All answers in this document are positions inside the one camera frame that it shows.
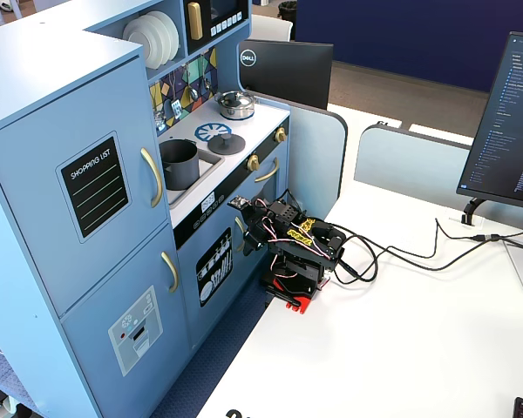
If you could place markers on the fridge door with shopping list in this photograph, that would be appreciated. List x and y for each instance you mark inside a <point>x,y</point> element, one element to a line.
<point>26,209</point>

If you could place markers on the monitor showing code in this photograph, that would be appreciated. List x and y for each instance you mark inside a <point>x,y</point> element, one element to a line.
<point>505,130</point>

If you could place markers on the gray sink basin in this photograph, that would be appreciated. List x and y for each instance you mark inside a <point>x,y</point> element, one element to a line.
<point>210,167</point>

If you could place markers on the light blue rounded divider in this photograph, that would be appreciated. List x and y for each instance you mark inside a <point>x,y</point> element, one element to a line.
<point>318,157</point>

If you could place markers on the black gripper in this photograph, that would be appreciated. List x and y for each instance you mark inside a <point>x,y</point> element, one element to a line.
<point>254,239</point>

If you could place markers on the small silver spoon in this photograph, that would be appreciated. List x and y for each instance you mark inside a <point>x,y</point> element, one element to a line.
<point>207,83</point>

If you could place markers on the fridge door with ice dispenser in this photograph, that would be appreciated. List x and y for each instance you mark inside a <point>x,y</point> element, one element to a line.
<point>100,296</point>

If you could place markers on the small wrist camera board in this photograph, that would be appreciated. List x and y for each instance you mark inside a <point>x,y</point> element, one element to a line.
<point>239,201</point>

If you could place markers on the black trash bin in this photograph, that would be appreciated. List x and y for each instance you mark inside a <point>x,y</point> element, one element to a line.
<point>288,9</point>

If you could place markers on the white toy plate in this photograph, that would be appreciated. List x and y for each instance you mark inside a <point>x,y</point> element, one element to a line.
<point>174,32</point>
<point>162,37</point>
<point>137,41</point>

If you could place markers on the dark gray pot lid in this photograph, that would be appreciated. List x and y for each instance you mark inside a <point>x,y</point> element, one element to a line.
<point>227,147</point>

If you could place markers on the gold stove knob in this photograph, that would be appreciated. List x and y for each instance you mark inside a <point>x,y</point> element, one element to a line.
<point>253,162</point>
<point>280,135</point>

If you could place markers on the blue toy kitchen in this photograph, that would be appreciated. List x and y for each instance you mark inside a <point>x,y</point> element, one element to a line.
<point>35,65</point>

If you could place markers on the blue dishwasher door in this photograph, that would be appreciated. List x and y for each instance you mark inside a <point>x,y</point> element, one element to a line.
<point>187,283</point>

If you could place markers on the red robot base mount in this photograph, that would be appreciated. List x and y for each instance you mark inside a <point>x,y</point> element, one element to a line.
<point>303,305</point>

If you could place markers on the steel pot lid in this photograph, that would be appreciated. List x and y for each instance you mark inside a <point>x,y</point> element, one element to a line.
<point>235,101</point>

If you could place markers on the light blue desk divider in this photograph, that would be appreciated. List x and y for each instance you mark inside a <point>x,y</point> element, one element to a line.
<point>401,161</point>

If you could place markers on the dark blue office partition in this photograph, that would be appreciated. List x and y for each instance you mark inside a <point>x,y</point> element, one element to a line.
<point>418,39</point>

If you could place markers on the shiny steel pot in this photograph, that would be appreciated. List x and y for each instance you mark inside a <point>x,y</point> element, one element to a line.
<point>235,113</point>

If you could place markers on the black Dell monitor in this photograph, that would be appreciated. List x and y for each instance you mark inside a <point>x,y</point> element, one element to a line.
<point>287,74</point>

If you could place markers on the dark gray pot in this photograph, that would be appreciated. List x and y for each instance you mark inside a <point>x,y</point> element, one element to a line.
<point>181,174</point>

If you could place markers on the black microwave door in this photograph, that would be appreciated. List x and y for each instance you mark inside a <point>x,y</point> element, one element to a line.
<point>226,37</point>

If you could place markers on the silver slotted spatula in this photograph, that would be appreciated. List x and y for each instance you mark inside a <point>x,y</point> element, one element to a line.
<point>176,106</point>

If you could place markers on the white chair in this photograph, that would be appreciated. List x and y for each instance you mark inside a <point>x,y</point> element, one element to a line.
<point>270,27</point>

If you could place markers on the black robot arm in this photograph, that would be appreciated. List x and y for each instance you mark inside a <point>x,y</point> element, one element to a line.
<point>305,257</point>

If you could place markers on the blue oven door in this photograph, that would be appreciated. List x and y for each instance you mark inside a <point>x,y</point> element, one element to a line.
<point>281,170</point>

